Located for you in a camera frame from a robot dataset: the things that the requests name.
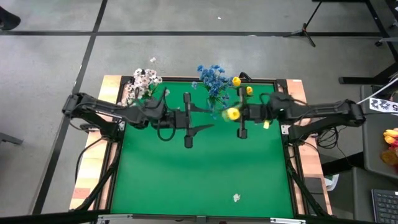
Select low grey desk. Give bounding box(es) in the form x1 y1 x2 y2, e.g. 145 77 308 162
353 166 398 224

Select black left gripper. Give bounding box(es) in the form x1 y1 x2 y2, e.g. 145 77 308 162
150 92 215 149

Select pale green foreground flower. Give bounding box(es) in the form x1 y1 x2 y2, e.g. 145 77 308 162
231 76 246 106

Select white cable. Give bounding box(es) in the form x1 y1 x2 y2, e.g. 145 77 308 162
356 77 398 105

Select grey rolling chair base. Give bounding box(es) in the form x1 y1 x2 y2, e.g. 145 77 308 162
374 36 398 47

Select black aluminium table frame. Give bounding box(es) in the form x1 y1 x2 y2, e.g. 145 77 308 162
70 74 333 224

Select black tripod stand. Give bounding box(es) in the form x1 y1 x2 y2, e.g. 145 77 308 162
282 0 324 48

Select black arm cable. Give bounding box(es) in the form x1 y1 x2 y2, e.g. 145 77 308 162
74 136 108 184

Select person's shoe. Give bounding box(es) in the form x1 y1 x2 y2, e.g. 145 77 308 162
0 6 22 31

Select white paper number label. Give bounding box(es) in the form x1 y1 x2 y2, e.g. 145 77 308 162
369 97 398 113

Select silver aluminium bar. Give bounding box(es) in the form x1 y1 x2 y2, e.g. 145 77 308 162
98 213 133 224
269 217 307 224

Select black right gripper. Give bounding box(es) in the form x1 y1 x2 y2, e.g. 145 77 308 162
237 92 275 140

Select green table mat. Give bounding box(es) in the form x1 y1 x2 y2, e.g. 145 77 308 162
111 80 295 217

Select orange yellow tulip bunch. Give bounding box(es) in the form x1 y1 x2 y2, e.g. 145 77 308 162
382 128 398 166

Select white paper scrap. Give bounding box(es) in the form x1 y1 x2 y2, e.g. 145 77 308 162
325 174 340 191

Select grey furniture leg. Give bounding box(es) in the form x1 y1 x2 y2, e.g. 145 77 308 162
0 132 24 146

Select black keyboard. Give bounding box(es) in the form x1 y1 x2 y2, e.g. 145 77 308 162
371 189 398 224

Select black desk leg frame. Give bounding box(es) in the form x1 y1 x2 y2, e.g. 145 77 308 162
338 0 398 85

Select yellow artificial tulip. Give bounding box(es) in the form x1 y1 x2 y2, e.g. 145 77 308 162
221 106 242 122
244 86 254 105

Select black cable bundle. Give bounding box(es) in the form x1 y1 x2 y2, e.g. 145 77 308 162
315 126 341 150

